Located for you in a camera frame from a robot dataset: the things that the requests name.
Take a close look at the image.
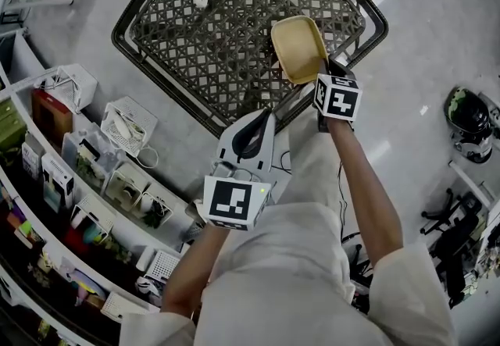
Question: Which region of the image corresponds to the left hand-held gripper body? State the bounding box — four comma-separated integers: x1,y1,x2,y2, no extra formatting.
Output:
195,109,279,232

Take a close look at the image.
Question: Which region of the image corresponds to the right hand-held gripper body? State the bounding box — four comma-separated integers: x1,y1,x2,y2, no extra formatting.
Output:
312,73,363,133

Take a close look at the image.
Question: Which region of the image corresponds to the yellow square bowl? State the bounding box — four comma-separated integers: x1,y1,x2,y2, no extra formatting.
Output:
270,15,330,86

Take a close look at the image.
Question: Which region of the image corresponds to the person's right forearm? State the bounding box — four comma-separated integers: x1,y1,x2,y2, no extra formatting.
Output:
325,117,405,268

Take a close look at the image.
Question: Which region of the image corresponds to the person's left forearm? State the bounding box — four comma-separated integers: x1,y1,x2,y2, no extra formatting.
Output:
160,224,232,315

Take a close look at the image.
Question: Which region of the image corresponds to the white basket with plant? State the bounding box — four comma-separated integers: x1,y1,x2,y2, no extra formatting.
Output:
134,191,173,229

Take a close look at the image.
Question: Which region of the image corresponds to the dark wicker table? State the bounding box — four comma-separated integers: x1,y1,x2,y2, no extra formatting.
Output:
111,0,390,140

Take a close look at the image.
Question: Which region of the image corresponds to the small white perforated basket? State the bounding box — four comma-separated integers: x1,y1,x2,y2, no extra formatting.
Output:
145,249,181,284

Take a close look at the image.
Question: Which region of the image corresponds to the white curved shelf unit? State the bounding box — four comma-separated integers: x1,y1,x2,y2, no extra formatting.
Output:
0,30,196,346

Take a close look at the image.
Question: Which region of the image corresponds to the white paper roll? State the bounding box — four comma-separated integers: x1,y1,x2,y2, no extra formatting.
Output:
135,246,155,272

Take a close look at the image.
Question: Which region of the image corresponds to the white basket with dark mat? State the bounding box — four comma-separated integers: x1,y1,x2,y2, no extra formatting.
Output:
104,161,150,213

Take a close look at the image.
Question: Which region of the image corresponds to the person's white shirt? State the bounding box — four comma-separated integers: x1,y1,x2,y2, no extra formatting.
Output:
118,201,459,346

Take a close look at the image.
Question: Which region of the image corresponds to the black and white shoe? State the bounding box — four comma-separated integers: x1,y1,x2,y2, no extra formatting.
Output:
135,276,162,298

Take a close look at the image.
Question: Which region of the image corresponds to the black round appliance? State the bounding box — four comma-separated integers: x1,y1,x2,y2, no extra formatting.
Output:
443,85,495,164

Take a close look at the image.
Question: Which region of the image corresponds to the teal cloth item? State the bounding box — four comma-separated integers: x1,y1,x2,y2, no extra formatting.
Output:
83,224,111,247

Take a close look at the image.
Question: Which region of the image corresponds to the clear storage bin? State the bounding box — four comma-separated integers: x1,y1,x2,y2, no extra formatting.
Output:
61,128,119,190

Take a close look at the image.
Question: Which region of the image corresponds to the white side desk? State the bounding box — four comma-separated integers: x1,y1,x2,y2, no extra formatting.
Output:
448,158,500,223

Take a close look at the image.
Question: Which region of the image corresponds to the pink plate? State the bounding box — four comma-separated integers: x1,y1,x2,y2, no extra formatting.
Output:
63,269,107,299

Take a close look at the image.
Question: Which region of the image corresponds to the white basket with tools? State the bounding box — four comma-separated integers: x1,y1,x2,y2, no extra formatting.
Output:
44,63,99,114

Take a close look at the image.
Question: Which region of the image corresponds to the white printed appliance box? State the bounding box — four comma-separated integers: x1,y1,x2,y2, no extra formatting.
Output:
40,152,76,213

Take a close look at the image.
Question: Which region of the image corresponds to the black office chair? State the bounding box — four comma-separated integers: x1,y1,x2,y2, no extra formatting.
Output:
420,187,490,309

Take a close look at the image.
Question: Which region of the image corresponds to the brown cardboard box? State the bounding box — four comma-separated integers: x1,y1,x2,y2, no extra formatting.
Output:
30,87,74,149

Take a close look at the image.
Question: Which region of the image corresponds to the green box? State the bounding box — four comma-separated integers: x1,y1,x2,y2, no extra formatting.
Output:
0,97,27,151

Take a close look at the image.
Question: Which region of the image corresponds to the white basket with cables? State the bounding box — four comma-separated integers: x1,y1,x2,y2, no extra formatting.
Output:
99,95,159,159

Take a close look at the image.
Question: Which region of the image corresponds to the white frame desk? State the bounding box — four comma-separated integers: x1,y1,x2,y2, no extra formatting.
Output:
0,0,75,27

